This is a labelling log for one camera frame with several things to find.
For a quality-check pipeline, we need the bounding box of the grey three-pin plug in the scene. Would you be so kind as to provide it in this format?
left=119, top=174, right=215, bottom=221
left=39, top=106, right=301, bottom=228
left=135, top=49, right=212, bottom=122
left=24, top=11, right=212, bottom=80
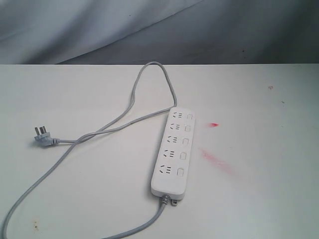
left=34, top=126, right=60, bottom=147

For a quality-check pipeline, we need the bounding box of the grey backdrop cloth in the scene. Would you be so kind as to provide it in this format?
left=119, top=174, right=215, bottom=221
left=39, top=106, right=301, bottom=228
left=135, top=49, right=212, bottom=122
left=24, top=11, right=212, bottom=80
left=0, top=0, right=319, bottom=64

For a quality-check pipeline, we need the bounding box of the grey cable with plug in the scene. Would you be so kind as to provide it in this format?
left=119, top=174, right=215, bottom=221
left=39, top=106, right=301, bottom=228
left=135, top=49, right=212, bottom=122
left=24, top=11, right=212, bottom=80
left=0, top=62, right=178, bottom=239

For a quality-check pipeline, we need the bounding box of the white power strip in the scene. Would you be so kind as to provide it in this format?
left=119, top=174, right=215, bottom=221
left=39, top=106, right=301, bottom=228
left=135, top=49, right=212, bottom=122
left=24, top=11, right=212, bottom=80
left=151, top=107, right=195, bottom=206

